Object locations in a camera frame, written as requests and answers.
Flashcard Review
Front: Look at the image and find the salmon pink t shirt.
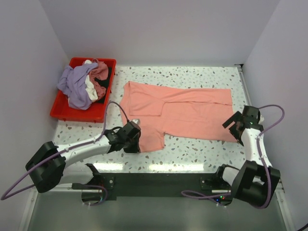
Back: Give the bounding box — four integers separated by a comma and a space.
120, 81, 236, 152

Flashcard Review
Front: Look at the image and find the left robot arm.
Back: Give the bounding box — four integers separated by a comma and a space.
26, 119, 141, 193

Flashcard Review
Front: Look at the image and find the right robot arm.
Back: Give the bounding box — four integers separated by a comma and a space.
214, 105, 281, 209

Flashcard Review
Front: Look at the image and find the black t shirt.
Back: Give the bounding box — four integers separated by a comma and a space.
95, 67, 113, 103

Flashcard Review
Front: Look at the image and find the white t shirt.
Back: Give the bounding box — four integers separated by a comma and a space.
85, 67, 101, 102

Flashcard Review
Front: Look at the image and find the dusty rose t shirt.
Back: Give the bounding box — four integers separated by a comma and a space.
90, 59, 109, 100

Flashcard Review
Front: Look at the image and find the red plastic bin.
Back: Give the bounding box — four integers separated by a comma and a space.
50, 58, 116, 123

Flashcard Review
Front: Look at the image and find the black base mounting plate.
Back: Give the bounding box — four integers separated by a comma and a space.
72, 173, 231, 204

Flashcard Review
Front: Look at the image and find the lavender t shirt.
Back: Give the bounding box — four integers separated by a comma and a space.
57, 63, 98, 110

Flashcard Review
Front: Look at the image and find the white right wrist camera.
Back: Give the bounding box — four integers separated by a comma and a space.
259, 115, 264, 124

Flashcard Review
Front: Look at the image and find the aluminium frame rail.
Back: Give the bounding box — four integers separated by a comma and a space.
19, 65, 295, 231

